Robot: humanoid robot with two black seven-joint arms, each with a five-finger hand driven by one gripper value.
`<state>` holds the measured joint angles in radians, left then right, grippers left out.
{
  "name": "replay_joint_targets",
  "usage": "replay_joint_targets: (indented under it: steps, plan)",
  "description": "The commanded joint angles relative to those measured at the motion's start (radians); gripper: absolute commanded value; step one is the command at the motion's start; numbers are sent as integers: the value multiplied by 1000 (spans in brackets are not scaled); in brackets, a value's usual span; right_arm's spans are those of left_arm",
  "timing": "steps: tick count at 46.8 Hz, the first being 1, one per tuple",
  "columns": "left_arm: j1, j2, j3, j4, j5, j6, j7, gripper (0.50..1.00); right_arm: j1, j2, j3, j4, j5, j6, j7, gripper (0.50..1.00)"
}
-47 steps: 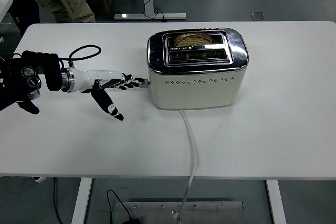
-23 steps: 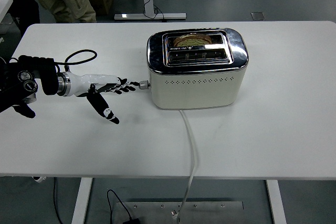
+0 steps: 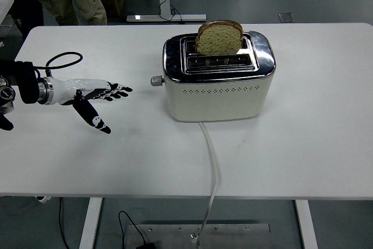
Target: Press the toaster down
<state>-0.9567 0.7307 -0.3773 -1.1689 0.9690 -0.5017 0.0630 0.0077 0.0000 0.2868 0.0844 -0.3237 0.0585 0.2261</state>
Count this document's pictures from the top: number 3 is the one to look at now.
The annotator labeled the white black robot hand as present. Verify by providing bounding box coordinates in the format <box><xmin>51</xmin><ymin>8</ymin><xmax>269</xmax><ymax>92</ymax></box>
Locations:
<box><xmin>52</xmin><ymin>77</ymin><xmax>133</xmax><ymax>135</ymax></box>

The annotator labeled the cream chrome toaster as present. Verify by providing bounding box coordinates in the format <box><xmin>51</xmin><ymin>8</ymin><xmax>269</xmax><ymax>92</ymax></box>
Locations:
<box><xmin>150</xmin><ymin>30</ymin><xmax>277</xmax><ymax>123</ymax></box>

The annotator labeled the white side table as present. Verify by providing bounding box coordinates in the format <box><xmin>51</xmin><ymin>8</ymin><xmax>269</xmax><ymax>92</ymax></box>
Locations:
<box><xmin>0</xmin><ymin>0</ymin><xmax>15</xmax><ymax>38</ymax></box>

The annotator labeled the black chair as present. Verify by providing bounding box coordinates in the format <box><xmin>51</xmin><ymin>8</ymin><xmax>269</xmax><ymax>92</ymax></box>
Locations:
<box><xmin>0</xmin><ymin>0</ymin><xmax>44</xmax><ymax>41</ymax></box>

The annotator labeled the brown cardboard box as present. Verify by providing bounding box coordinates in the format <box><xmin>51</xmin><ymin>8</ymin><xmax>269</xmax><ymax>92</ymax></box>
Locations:
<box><xmin>98</xmin><ymin>0</ymin><xmax>126</xmax><ymax>18</ymax></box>

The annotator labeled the white table leg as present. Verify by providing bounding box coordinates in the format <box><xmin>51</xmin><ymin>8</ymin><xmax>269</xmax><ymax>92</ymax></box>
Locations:
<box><xmin>78</xmin><ymin>197</ymin><xmax>103</xmax><ymax>249</ymax></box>
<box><xmin>294</xmin><ymin>199</ymin><xmax>319</xmax><ymax>249</ymax></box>

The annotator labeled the brown bread slice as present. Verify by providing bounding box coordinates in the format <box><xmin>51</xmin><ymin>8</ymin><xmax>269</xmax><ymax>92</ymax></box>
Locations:
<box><xmin>194</xmin><ymin>19</ymin><xmax>244</xmax><ymax>57</ymax></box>

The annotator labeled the grey metal plate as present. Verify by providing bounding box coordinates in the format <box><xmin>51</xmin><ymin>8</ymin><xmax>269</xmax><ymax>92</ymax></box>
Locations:
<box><xmin>124</xmin><ymin>223</ymin><xmax>272</xmax><ymax>249</ymax></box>

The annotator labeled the grey floor outlet plate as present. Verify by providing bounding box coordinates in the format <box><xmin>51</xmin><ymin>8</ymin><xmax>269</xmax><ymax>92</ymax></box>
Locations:
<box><xmin>278</xmin><ymin>12</ymin><xmax>295</xmax><ymax>23</ymax></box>

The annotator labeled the white power cord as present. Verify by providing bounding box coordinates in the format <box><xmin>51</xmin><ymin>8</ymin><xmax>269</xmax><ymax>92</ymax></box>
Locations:
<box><xmin>191</xmin><ymin>122</ymin><xmax>220</xmax><ymax>247</ymax></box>

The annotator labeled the black cable with adapter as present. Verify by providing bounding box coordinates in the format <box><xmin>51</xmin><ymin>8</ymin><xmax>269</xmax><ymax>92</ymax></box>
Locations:
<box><xmin>118</xmin><ymin>210</ymin><xmax>157</xmax><ymax>249</ymax></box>

